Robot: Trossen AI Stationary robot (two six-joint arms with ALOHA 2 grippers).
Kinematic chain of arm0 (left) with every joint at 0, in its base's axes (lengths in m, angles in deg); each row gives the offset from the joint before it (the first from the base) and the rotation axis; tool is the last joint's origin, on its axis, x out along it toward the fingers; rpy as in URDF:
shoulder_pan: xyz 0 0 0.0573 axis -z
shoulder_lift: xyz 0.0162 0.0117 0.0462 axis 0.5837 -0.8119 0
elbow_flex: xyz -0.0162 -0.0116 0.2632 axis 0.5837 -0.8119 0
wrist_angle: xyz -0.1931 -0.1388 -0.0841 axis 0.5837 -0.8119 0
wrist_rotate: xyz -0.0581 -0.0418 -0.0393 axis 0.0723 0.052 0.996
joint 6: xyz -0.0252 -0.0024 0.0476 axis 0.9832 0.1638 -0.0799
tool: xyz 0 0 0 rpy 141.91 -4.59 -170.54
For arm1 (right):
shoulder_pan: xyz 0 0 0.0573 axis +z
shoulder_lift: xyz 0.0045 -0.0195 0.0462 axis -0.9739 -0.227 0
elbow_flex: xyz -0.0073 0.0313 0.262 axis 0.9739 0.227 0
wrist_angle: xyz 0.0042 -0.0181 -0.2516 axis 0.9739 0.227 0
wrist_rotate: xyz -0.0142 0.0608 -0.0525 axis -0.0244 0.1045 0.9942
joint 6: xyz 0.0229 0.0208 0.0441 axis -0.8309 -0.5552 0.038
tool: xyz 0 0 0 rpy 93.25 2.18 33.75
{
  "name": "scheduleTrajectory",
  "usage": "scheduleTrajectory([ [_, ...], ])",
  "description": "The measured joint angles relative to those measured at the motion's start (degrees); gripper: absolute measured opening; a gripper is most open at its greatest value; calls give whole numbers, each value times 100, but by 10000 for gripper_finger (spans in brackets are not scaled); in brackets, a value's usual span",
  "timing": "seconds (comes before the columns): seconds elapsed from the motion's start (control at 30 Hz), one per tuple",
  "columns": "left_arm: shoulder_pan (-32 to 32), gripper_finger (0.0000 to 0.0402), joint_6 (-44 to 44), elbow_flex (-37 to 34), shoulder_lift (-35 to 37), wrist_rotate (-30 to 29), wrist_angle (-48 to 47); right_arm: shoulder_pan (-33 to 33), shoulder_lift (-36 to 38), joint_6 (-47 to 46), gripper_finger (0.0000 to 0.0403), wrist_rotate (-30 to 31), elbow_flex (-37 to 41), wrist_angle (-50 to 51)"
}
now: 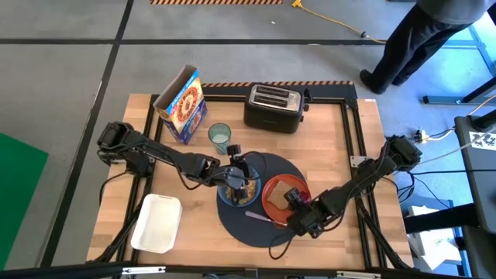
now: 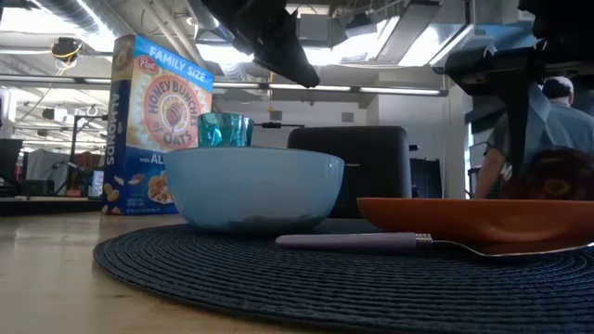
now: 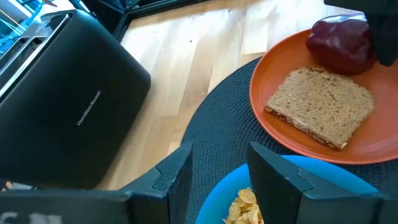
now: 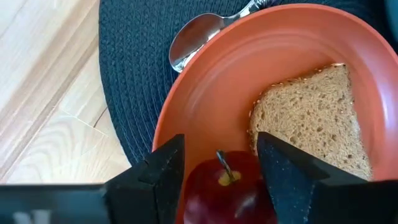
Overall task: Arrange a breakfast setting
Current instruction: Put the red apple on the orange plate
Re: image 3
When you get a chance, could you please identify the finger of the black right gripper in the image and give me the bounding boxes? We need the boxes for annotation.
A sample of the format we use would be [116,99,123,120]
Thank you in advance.
[365,12,398,67]

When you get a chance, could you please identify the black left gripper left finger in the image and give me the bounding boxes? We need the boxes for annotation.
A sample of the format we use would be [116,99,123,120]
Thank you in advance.
[119,141,194,224]

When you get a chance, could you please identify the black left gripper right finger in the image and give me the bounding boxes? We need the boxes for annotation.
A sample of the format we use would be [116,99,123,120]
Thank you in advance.
[247,141,315,224]

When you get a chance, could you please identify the dark red apple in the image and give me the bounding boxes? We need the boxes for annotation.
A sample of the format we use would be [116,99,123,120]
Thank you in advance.
[305,12,379,75]

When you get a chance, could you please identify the brown bread toast slice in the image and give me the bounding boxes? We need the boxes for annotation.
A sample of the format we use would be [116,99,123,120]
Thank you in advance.
[264,66,376,151]

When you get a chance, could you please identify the cereal flakes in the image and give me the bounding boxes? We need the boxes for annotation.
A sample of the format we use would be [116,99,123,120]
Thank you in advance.
[223,186,265,224]

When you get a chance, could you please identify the light blue bowl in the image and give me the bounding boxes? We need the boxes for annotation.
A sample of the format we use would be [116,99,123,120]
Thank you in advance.
[195,154,381,224]

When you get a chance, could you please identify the dark round woven placemat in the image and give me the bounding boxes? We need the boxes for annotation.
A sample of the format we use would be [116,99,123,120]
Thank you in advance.
[182,57,398,224]

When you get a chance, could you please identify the orange plate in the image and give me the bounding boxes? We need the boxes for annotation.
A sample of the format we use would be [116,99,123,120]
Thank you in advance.
[249,27,398,165]

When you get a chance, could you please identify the black toaster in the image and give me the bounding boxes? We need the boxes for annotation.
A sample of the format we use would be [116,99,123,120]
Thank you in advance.
[0,9,152,190]

